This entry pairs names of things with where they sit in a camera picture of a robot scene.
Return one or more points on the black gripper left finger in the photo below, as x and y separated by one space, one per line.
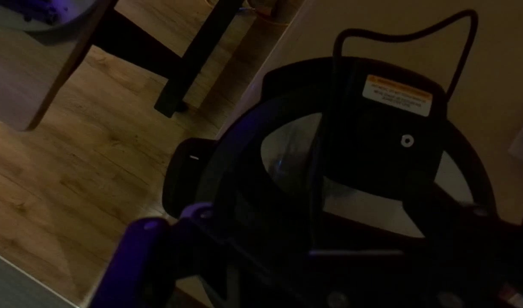
135 266

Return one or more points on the black metal stand leg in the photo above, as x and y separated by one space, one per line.
182 58

